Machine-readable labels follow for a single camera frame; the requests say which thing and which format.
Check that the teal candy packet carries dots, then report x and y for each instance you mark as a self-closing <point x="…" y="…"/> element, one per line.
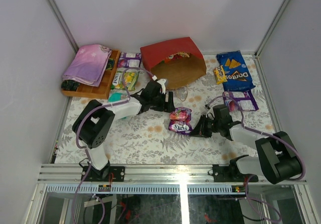
<point x="115" y="98"/>

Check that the purple snack packet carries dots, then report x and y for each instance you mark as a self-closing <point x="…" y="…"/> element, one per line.
<point x="129" y="60"/>
<point x="237" y="100"/>

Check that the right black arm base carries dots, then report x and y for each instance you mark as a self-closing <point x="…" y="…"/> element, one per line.
<point x="239" y="169"/>

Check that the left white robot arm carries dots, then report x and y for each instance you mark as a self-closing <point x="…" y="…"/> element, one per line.
<point x="94" y="122"/>

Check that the orange wooden organizer tray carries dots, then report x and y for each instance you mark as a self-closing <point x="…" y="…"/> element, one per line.
<point x="103" y="90"/>

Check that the floral table mat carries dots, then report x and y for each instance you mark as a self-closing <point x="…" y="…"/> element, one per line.
<point x="145" y="139"/>

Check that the aluminium front rail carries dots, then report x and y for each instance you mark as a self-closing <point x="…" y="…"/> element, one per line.
<point x="134" y="174"/>

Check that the orange fruits candy packet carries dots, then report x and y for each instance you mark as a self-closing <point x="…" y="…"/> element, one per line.
<point x="174" y="57"/>

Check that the folded purple cloth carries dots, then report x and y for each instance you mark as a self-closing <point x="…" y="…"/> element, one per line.
<point x="89" y="65"/>

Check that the yellow green snack packet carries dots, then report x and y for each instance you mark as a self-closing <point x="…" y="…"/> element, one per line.
<point x="130" y="80"/>

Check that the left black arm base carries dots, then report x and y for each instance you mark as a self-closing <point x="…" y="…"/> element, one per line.
<point x="107" y="174"/>

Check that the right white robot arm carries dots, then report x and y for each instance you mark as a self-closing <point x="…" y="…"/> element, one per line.
<point x="277" y="159"/>

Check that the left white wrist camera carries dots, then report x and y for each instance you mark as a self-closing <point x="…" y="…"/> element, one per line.
<point x="163" y="82"/>

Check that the yellow candy packet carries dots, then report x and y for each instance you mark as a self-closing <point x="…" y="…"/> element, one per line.
<point x="219" y="74"/>

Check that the blue snack packet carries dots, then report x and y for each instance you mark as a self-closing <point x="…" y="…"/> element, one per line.
<point x="236" y="71"/>

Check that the red paper bag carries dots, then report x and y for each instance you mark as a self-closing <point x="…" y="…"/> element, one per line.
<point x="179" y="73"/>

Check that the dark patterned item in tray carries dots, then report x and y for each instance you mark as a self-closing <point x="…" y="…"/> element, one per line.
<point x="70" y="85"/>

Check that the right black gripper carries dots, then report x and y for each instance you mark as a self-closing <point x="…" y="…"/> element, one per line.
<point x="199" y="129"/>

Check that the purple berries candy packet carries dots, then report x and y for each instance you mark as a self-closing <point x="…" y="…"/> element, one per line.
<point x="180" y="121"/>

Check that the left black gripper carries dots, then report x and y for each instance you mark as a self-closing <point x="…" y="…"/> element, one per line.
<point x="169" y="101"/>

